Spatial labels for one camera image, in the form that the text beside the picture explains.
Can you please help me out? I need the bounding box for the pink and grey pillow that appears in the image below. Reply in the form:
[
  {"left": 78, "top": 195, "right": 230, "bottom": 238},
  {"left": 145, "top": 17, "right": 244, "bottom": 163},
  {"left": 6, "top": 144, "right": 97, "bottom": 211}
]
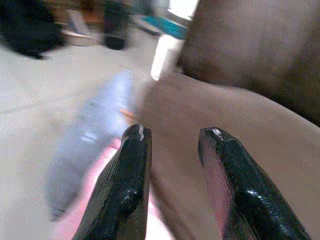
[{"left": 44, "top": 69, "right": 176, "bottom": 240}]

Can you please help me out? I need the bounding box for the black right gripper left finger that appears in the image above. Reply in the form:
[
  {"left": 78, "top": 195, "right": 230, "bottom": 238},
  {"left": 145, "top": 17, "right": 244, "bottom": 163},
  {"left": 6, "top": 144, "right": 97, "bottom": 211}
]
[{"left": 72, "top": 124, "right": 153, "bottom": 240}]

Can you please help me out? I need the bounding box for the black round object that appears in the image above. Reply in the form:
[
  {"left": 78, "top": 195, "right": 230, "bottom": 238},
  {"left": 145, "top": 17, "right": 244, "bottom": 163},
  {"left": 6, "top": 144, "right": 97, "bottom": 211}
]
[{"left": 0, "top": 0, "right": 66, "bottom": 60}]

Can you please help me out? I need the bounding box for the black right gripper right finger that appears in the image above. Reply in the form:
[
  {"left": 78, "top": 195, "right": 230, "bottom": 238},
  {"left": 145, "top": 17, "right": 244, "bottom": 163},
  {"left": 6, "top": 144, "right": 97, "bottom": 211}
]
[{"left": 197, "top": 126, "right": 312, "bottom": 240}]

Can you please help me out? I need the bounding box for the teal mat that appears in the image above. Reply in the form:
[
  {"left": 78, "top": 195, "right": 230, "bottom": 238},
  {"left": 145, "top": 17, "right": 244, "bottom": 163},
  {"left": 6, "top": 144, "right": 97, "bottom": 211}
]
[{"left": 139, "top": 15, "right": 189, "bottom": 40}]

